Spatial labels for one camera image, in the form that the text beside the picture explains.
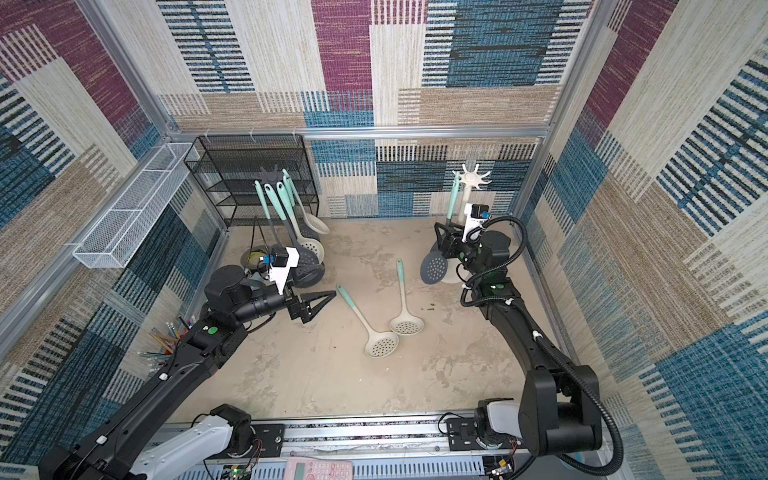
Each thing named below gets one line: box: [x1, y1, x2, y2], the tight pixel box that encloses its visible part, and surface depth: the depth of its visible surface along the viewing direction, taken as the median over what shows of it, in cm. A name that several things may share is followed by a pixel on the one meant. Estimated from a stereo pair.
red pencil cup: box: [138, 315, 196, 371], surface depth 79 cm
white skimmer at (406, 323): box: [389, 258, 425, 335], surface depth 94 cm
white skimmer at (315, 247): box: [277, 182, 325, 264], surface depth 85 cm
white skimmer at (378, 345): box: [336, 283, 399, 359], surface depth 89 cm
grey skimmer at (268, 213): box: [254, 180, 282, 247], surface depth 79 cm
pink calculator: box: [284, 457, 354, 480], surface depth 70 cm
